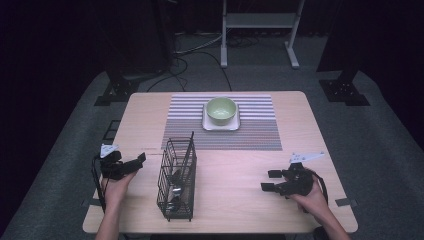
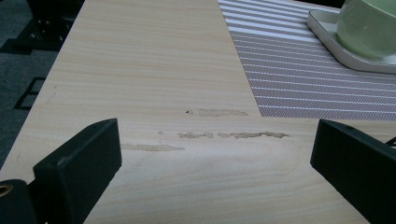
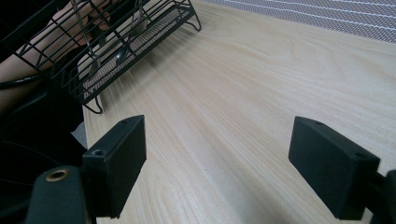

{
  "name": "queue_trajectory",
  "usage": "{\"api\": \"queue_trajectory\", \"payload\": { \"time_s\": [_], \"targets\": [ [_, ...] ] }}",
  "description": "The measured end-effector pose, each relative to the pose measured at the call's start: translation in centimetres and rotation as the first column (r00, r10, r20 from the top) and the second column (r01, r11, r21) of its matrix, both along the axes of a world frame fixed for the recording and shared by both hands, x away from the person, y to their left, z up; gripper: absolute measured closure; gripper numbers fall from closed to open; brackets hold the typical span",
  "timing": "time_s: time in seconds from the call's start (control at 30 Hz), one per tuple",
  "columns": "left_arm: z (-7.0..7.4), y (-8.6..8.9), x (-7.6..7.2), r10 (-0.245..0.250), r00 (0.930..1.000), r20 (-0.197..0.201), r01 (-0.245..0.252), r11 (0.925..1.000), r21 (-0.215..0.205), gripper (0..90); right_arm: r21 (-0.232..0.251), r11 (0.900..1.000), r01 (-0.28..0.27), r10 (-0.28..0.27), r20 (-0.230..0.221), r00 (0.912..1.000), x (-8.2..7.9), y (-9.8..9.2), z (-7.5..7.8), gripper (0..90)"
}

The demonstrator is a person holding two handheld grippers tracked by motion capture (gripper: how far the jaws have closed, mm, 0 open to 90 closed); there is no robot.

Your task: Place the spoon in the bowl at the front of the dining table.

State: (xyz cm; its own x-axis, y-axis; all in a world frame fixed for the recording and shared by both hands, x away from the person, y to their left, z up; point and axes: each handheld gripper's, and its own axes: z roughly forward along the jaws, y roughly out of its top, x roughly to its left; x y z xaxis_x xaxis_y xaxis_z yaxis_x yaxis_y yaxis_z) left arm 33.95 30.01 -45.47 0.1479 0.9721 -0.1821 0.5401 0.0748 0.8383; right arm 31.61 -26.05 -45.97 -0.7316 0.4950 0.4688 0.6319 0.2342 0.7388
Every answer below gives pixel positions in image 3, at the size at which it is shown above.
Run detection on black cable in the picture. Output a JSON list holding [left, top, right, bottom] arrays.
[[0, 73, 46, 91]]

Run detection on black wire cutlery rack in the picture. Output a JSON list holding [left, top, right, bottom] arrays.
[[0, 0, 203, 115]]

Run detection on metal spoon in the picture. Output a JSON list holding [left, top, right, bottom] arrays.
[[70, 0, 103, 77]]

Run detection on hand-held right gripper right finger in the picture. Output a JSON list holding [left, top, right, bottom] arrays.
[[288, 116, 381, 221]]

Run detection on striped woven placemat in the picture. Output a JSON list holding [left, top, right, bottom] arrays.
[[199, 0, 396, 45]]

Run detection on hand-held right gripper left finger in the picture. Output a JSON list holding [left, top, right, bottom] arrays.
[[81, 114, 148, 219]]

